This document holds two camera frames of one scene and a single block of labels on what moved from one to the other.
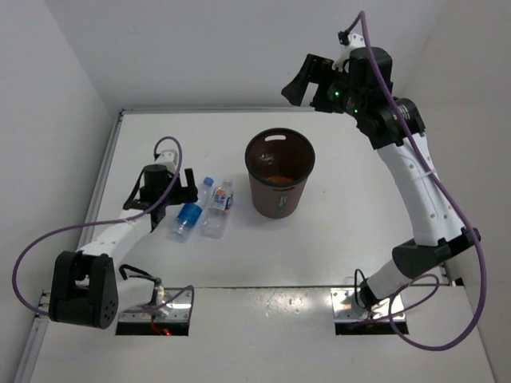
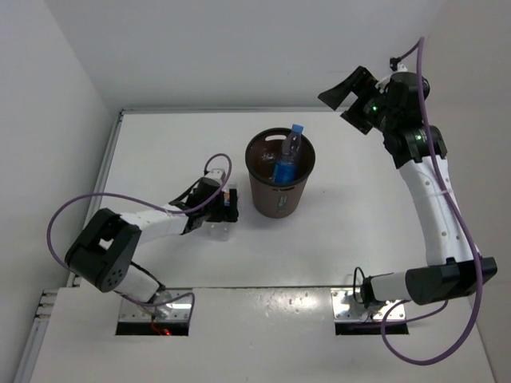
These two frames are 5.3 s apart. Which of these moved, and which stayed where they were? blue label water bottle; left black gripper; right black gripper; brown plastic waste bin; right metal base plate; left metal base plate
Moved: left black gripper; blue label water bottle; right black gripper
Stayed: left metal base plate; brown plastic waste bin; right metal base plate
